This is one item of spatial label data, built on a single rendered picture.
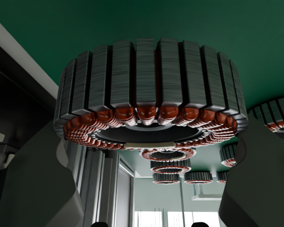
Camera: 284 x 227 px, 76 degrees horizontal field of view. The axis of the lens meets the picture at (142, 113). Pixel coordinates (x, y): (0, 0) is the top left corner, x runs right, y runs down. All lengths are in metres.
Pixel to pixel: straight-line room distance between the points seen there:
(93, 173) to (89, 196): 0.04
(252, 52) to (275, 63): 0.03
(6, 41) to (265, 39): 0.22
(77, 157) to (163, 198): 6.32
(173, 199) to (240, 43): 6.46
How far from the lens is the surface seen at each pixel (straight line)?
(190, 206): 6.61
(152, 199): 6.61
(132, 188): 0.71
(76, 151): 0.31
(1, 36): 0.21
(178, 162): 0.49
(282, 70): 0.24
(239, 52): 0.20
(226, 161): 0.47
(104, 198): 0.45
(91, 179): 0.41
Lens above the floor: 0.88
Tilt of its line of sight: 27 degrees down
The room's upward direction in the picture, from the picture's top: 180 degrees counter-clockwise
